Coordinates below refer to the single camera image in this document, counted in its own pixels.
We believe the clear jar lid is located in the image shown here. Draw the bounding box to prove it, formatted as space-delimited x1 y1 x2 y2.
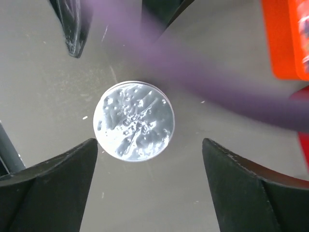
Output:
93 81 175 162

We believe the red candy box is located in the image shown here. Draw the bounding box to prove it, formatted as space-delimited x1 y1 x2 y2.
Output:
290 86 309 168

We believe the orange candy box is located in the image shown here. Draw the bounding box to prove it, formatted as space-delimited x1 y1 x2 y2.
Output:
261 0 309 81

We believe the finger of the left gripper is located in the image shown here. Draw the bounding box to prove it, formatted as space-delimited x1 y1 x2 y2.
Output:
49 0 93 58
142 0 194 27

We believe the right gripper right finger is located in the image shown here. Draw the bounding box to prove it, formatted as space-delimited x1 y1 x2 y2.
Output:
202 138 309 232

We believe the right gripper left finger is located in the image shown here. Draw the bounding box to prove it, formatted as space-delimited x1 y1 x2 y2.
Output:
0 138 98 232

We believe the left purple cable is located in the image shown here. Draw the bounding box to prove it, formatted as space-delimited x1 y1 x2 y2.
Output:
93 0 309 133

